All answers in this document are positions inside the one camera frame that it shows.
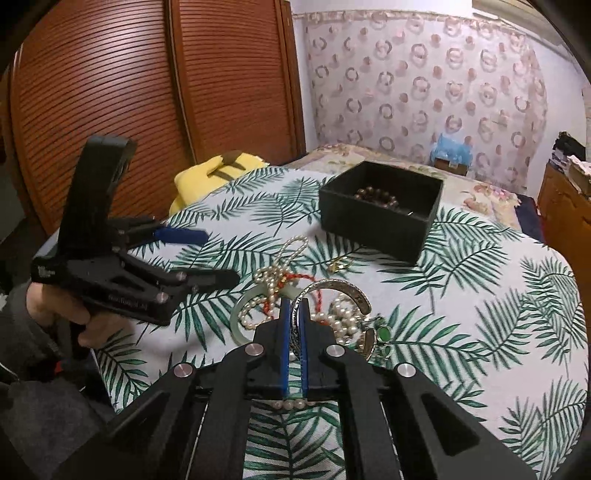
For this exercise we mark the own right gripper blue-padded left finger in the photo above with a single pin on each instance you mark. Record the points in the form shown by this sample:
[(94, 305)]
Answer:
[(270, 369)]

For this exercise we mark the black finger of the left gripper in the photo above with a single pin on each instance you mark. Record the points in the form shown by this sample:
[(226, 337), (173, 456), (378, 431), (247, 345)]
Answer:
[(204, 281)]

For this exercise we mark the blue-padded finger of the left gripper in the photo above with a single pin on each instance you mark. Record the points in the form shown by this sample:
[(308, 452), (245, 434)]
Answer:
[(180, 235)]

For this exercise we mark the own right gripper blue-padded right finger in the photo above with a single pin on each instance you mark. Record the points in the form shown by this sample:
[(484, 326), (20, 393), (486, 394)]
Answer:
[(318, 379)]

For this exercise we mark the engraved silver cuff bangle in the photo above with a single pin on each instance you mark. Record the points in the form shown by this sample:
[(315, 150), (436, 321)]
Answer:
[(341, 288)]

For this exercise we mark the black square jewelry box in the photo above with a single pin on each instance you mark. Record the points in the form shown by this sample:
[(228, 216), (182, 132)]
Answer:
[(382, 207)]

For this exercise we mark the person's left hand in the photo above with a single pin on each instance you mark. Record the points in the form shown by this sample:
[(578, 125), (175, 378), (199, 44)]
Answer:
[(46, 303)]

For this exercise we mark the yellow plush toy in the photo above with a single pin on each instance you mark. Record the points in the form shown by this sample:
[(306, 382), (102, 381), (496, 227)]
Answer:
[(200, 180)]

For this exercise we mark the green stone silver pendant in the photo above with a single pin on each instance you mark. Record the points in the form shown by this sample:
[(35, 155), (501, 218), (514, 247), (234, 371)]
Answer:
[(374, 334)]

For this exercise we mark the pale green jade bangle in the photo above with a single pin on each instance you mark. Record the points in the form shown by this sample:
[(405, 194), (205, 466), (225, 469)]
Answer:
[(239, 315)]

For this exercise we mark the brown louvered wooden wardrobe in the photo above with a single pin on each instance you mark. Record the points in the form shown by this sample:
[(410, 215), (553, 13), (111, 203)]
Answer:
[(185, 80)]

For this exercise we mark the floral bed cover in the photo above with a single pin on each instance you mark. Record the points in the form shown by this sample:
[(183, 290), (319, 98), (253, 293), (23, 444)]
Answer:
[(477, 196)]

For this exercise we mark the cardboard box under toy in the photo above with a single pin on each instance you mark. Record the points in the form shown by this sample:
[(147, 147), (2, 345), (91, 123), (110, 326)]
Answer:
[(451, 167)]

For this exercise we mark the blue plush toy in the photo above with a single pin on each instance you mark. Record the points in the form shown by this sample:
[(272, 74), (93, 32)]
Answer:
[(448, 149)]

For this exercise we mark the circle pattern sheer curtain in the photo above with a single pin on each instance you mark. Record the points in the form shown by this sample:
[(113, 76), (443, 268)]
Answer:
[(398, 82)]

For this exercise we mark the brown wooden sideboard cabinet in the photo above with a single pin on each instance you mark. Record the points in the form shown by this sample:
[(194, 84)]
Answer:
[(565, 217)]

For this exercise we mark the pile of clothes on cabinet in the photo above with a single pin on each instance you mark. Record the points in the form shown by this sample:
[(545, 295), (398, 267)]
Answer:
[(569, 157)]

